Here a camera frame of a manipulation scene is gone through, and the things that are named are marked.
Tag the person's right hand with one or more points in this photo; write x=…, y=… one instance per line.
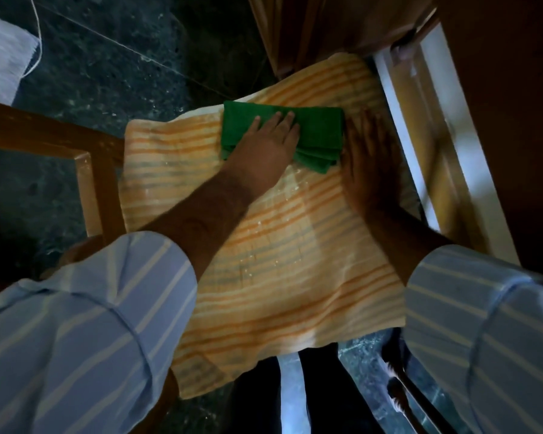
x=371, y=171

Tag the person's left hand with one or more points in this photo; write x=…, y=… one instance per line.
x=260, y=153

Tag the person's right fingers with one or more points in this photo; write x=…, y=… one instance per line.
x=365, y=128

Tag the person's left little finger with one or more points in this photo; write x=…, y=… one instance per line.
x=254, y=126

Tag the person's left middle finger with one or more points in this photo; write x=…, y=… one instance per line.
x=289, y=122

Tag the green cloth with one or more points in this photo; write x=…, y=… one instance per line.
x=319, y=131

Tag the person's right forearm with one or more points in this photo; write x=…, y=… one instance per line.
x=407, y=248

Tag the person's left forearm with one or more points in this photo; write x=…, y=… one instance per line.
x=199, y=221

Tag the brown curtain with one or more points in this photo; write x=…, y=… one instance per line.
x=326, y=27

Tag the brown wooden door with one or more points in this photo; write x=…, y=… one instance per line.
x=511, y=108

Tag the orange striped towel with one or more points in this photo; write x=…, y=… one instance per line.
x=294, y=275

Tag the wooden chair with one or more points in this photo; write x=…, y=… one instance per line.
x=36, y=135

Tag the white cloth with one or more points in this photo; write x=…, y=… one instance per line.
x=2, y=58

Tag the dark trousers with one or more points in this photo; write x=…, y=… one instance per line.
x=326, y=397

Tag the light blue striped shirt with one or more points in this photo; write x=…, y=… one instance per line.
x=72, y=338

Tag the white door frame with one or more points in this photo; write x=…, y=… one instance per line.
x=452, y=144

